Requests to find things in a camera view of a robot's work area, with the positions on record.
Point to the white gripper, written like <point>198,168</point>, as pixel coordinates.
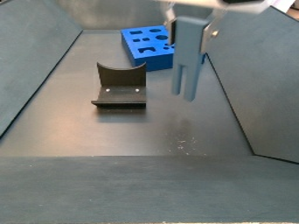
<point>220,6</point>

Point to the blue shape-hole board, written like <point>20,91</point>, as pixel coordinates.
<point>146,45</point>

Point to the black curved holder stand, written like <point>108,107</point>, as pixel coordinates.
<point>122,87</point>

